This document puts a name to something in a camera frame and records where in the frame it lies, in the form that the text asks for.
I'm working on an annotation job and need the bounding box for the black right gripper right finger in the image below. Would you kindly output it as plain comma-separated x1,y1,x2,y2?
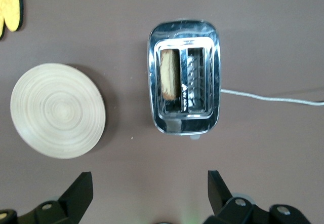
202,170,269,224

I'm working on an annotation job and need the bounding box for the white toaster power cable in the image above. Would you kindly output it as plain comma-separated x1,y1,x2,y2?
220,88,324,107

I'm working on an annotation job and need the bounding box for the chrome two-slot toaster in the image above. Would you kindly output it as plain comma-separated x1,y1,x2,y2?
146,18,222,140

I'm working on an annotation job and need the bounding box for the brown toast slice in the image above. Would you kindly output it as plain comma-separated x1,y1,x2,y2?
159,49,181,101

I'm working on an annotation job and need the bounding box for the brown table cloth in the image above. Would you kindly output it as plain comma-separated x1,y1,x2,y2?
0,0,324,224

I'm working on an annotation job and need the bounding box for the yellow quilted oven mitt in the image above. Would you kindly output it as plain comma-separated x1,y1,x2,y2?
0,0,25,41

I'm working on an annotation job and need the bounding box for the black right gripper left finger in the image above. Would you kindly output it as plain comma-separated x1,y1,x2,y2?
16,171,94,224

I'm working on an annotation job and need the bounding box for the round wooden plate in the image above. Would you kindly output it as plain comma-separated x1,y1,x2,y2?
10,62,106,160

